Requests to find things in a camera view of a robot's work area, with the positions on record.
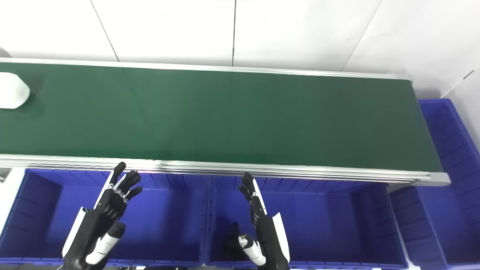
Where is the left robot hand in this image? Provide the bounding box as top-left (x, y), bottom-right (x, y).
top-left (61, 162), bottom-right (144, 270)

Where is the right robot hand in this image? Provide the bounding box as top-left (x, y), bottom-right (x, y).
top-left (238, 172), bottom-right (291, 270)

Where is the white cylindrical part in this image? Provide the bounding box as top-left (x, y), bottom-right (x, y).
top-left (0, 72), bottom-right (30, 110)

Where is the blue plastic bin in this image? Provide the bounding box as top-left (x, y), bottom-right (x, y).
top-left (204, 175), bottom-right (409, 270)
top-left (0, 169), bottom-right (209, 267)
top-left (389, 98), bottom-right (480, 270)

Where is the green conveyor belt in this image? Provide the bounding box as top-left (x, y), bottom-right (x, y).
top-left (0, 57), bottom-right (451, 187)
top-left (0, 62), bottom-right (444, 173)

